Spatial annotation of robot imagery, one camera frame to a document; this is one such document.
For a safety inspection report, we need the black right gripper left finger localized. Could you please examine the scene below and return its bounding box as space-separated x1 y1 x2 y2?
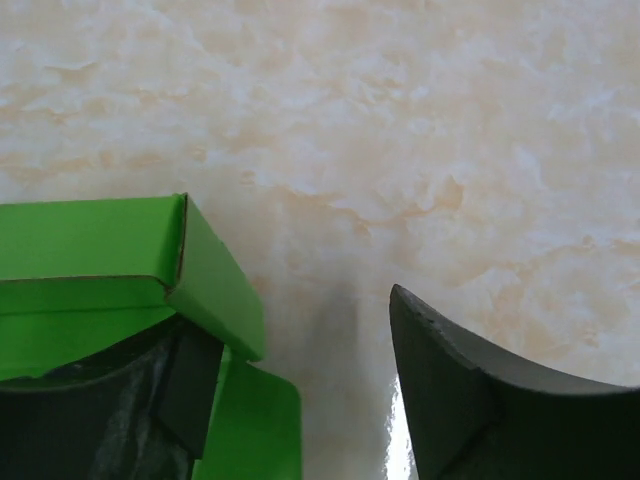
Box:
1 320 224 479

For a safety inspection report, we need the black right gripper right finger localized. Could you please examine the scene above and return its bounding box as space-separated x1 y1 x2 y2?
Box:
389 285 639 479

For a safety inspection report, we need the green paper box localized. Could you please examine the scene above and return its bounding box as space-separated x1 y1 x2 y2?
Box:
1 194 303 479

